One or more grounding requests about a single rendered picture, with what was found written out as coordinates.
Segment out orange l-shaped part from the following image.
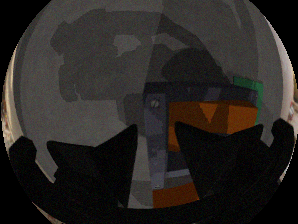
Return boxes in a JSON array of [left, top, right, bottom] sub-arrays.
[[169, 100, 258, 152]]

